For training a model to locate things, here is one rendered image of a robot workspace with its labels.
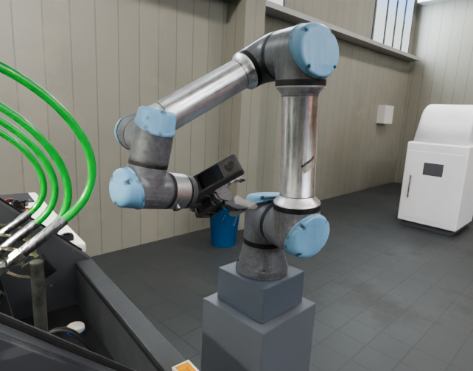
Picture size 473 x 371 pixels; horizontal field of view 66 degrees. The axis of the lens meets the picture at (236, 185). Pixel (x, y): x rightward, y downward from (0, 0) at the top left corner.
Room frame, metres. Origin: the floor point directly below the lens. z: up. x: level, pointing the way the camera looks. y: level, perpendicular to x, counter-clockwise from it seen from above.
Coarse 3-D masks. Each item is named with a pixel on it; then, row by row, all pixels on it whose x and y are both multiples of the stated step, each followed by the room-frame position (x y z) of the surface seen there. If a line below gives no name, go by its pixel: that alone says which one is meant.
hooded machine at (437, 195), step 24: (432, 120) 4.58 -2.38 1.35; (456, 120) 4.40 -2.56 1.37; (408, 144) 4.61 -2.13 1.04; (432, 144) 4.41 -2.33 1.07; (456, 144) 4.29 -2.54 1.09; (408, 168) 4.57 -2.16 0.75; (432, 168) 4.37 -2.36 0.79; (456, 168) 4.20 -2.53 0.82; (408, 192) 4.52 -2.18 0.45; (432, 192) 4.34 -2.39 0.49; (456, 192) 4.17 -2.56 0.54; (408, 216) 4.52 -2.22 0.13; (432, 216) 4.31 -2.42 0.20; (456, 216) 4.14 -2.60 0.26
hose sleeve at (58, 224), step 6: (60, 216) 0.58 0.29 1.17; (54, 222) 0.57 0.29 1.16; (60, 222) 0.57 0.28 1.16; (66, 222) 0.58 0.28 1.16; (48, 228) 0.56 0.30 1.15; (54, 228) 0.56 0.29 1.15; (60, 228) 0.57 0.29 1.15; (36, 234) 0.56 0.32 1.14; (42, 234) 0.55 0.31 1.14; (48, 234) 0.56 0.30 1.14; (54, 234) 0.57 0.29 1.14; (30, 240) 0.55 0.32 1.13; (36, 240) 0.55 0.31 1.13; (42, 240) 0.55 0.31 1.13; (24, 246) 0.54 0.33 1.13; (30, 246) 0.54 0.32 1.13; (36, 246) 0.55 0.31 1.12; (24, 252) 0.54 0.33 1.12; (30, 252) 0.54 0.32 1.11
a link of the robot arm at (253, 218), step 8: (264, 192) 1.03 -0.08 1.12; (272, 192) 1.03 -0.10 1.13; (256, 200) 0.95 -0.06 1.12; (264, 200) 0.94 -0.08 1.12; (272, 200) 0.94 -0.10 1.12; (256, 208) 0.95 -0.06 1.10; (264, 208) 0.93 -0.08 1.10; (248, 216) 0.96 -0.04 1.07; (256, 216) 0.93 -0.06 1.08; (264, 216) 0.91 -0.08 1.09; (248, 224) 0.96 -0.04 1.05; (256, 224) 0.93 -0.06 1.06; (248, 232) 0.96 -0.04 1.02; (256, 232) 0.94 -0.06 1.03; (248, 240) 0.96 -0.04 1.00; (256, 240) 0.94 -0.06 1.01; (264, 240) 0.94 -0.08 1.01
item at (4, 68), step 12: (12, 72) 0.54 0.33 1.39; (24, 84) 0.55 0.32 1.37; (36, 84) 0.56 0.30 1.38; (48, 96) 0.57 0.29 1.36; (60, 108) 0.58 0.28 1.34; (72, 120) 0.59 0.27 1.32; (84, 132) 0.60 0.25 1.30; (84, 144) 0.60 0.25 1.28; (96, 168) 0.61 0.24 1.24; (84, 192) 0.60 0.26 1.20; (84, 204) 0.60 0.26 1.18; (72, 216) 0.58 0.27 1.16
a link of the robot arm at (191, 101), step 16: (256, 48) 0.92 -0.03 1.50; (240, 64) 0.91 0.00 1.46; (256, 64) 0.91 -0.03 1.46; (208, 80) 0.87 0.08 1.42; (224, 80) 0.88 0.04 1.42; (240, 80) 0.90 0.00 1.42; (256, 80) 0.92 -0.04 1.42; (272, 80) 0.94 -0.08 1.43; (176, 96) 0.83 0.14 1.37; (192, 96) 0.84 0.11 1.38; (208, 96) 0.85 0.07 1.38; (224, 96) 0.88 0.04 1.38; (176, 112) 0.82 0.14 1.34; (192, 112) 0.84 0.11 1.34; (176, 128) 0.83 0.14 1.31
